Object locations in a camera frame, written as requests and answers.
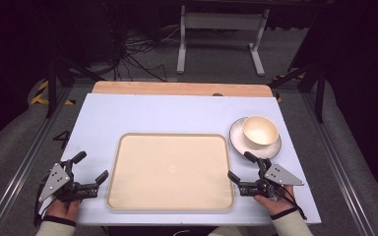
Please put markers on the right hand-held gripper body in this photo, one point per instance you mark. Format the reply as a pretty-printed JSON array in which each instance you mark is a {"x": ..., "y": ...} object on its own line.
[{"x": 280, "y": 176}]

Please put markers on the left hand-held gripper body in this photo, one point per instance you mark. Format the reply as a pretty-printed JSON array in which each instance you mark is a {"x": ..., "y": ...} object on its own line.
[{"x": 56, "y": 182}]

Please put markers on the person's right hand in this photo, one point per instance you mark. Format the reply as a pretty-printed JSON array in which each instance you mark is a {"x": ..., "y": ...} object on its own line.
[{"x": 280, "y": 203}]

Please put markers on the person's left hand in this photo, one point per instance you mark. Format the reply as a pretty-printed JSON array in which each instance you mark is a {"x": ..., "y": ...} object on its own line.
[{"x": 64, "y": 209}]

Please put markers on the cream dark-rimmed plate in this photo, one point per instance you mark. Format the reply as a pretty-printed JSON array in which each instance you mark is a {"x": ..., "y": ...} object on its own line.
[{"x": 238, "y": 137}]

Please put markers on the cream bowl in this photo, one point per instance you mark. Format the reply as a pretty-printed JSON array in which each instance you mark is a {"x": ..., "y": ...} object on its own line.
[{"x": 260, "y": 131}]

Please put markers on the beige plastic tray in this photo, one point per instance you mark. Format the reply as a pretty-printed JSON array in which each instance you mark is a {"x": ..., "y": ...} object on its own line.
[{"x": 170, "y": 172}]

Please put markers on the yellow black hazard tape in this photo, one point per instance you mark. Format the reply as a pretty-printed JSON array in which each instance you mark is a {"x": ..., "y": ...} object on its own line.
[
  {"x": 287, "y": 78},
  {"x": 38, "y": 95}
]

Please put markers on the black tripod stand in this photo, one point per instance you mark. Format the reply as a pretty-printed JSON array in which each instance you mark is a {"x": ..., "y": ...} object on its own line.
[
  {"x": 51, "y": 85},
  {"x": 320, "y": 95}
]

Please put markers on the light blue table mat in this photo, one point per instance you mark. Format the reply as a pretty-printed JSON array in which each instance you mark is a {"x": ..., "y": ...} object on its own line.
[{"x": 164, "y": 113}]

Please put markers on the white metal stand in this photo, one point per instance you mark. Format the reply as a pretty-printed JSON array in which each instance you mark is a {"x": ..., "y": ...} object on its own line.
[{"x": 221, "y": 21}]

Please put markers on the aluminium floor rail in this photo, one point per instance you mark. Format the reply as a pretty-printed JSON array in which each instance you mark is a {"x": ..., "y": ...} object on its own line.
[
  {"x": 334, "y": 157},
  {"x": 23, "y": 164}
]

